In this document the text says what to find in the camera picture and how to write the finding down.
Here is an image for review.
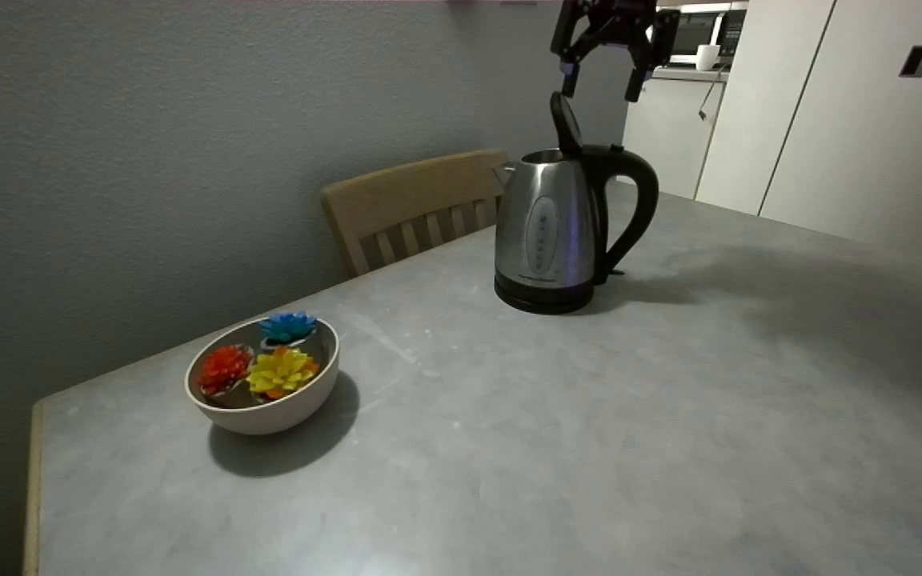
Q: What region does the dark microwave oven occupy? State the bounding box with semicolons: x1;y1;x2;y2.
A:
662;2;749;75

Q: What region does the yellow paper flower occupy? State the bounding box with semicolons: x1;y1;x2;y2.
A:
244;344;325;404

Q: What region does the white low counter cabinet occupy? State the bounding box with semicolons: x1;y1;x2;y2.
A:
621;65;730;205

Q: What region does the stainless steel electric kettle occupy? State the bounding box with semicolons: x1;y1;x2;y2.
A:
490;88;662;316

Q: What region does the light wooden slatted chair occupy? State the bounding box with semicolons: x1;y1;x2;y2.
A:
319;143;514;277

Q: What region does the beige round bowl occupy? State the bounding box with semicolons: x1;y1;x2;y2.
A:
182;311;346;438

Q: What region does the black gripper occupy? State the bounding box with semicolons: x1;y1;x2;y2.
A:
547;0;689;107

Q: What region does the blue paper flower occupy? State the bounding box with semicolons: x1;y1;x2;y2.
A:
260;311;325;344

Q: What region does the white tall cabinet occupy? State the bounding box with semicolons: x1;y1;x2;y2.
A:
694;0;922;269

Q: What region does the red paper flower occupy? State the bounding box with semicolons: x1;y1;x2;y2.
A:
196;342;253;398

